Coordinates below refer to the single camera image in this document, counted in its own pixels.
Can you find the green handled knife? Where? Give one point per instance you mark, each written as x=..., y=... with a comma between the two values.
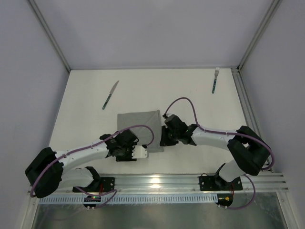
x=110, y=94

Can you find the aluminium corner post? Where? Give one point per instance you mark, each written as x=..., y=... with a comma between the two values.
x=272, y=9
x=44, y=25

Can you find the slotted grey cable duct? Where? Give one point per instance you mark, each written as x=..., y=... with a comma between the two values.
x=134, y=199

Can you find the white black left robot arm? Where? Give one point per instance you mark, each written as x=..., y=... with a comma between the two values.
x=52, y=170

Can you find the grey cloth napkin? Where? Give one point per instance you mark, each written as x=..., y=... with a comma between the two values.
x=152, y=119

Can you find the aluminium front rail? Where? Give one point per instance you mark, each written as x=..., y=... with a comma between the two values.
x=171, y=183

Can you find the aluminium right side rail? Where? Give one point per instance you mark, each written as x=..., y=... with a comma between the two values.
x=246, y=105

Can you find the aluminium right corner post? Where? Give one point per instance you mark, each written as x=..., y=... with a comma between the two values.
x=272, y=9

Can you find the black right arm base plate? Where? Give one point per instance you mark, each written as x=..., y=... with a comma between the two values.
x=214, y=182

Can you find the right black connector board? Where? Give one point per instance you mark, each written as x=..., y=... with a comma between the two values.
x=224, y=200

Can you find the left controller board with led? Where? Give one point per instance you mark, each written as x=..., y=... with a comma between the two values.
x=91, y=201

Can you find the aluminium rail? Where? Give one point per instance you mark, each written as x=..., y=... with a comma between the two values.
x=171, y=183
x=246, y=105

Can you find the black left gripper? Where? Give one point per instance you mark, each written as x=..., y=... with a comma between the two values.
x=125, y=158

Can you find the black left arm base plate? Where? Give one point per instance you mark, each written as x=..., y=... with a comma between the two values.
x=103, y=185

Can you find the green handled fork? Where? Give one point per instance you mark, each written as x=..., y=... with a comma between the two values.
x=216, y=73

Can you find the aluminium left corner post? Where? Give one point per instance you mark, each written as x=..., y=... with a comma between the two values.
x=44, y=25

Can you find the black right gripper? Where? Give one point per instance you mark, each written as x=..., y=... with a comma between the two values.
x=164, y=137

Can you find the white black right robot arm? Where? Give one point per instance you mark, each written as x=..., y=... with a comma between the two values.
x=248, y=150

